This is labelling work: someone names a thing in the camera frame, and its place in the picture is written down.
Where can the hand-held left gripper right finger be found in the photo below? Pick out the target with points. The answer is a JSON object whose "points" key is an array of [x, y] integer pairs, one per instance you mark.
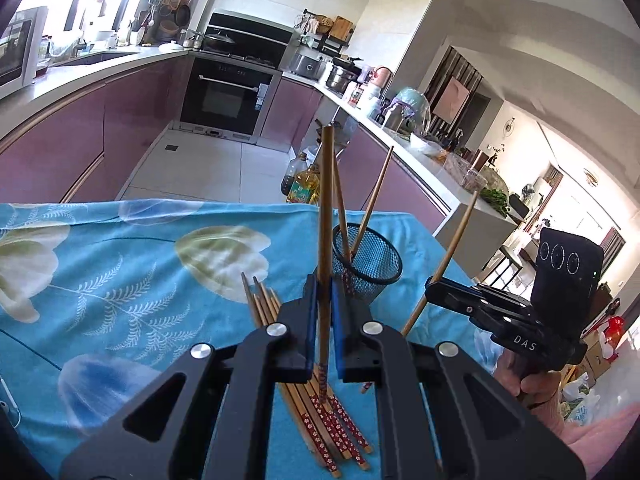
{"points": [[338, 312]]}

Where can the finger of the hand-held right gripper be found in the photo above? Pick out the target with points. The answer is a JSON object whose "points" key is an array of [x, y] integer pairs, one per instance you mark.
{"points": [[460, 283], [452, 297]]}

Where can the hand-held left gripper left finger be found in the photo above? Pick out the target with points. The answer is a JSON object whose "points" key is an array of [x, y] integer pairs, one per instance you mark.
{"points": [[312, 312]]}

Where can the red-ended bamboo chopstick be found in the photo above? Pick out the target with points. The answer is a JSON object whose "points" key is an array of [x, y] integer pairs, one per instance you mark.
{"points": [[372, 200], [455, 240], [326, 210], [341, 210]]}

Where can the black mesh utensil cup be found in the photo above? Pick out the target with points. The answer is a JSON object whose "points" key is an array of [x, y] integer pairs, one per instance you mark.
{"points": [[377, 265]]}

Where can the bunch of wooden chopsticks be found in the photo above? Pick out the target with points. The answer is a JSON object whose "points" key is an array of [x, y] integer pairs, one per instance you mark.
{"points": [[320, 430]]}

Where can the person's right forearm pink sleeve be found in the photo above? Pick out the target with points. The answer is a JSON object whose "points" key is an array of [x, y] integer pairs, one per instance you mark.
{"points": [[600, 440]]}

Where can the person's right hand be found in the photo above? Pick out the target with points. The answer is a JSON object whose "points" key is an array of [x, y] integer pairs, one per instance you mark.
{"points": [[550, 387]]}

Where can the black dining chair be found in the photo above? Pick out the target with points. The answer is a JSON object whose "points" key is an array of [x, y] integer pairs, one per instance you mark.
{"points": [[507, 260]]}

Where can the green leafy vegetables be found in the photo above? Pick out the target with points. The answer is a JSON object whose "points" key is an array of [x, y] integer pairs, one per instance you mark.
{"points": [[494, 197]]}

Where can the clear plastic container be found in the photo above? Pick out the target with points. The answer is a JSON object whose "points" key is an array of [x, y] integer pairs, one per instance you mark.
{"points": [[465, 170]]}

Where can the white plastic bag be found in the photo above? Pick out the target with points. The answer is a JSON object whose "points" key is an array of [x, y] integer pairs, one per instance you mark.
{"points": [[582, 402]]}

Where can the yellow cooking oil bottle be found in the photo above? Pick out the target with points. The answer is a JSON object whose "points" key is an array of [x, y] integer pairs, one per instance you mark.
{"points": [[302, 187]]}

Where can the dark sauce bottle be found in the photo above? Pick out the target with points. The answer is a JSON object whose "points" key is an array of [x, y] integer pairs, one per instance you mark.
{"points": [[292, 175]]}

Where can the purple kitchen base cabinet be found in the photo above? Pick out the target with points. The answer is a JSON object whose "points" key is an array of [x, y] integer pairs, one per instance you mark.
{"points": [[75, 130], [370, 170]]}

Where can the blue floral tablecloth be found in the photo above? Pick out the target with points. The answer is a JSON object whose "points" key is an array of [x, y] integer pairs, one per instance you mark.
{"points": [[150, 270]]}

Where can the green dome food cover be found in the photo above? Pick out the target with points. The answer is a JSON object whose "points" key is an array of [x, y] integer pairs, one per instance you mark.
{"points": [[414, 107]]}

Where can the pink electric kettle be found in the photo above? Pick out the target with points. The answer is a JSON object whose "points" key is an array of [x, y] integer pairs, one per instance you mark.
{"points": [[381, 79]]}

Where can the steel cooking pot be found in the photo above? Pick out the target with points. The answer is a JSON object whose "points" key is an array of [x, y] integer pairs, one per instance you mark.
{"points": [[340, 81]]}

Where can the black built-in oven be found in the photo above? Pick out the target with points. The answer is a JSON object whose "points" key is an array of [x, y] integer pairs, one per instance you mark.
{"points": [[225, 97]]}

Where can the silver rice cooker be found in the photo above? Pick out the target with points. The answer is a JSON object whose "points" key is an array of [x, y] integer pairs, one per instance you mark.
{"points": [[306, 66]]}

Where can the black countertop storage rack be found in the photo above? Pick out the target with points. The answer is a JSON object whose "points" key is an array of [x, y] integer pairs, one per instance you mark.
{"points": [[325, 42]]}

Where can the black range hood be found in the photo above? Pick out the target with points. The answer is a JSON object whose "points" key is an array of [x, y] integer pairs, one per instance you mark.
{"points": [[255, 35]]}

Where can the black wok with lid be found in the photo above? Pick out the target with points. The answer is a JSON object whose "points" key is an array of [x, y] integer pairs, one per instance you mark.
{"points": [[219, 42]]}

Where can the white countertop oven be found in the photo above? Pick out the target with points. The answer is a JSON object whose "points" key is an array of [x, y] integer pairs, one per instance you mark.
{"points": [[22, 50]]}

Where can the round wall clock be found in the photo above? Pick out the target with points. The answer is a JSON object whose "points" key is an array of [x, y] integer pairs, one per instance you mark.
{"points": [[510, 126]]}

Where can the pink wall painting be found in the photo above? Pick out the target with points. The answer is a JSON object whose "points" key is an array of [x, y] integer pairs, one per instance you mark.
{"points": [[452, 100]]}

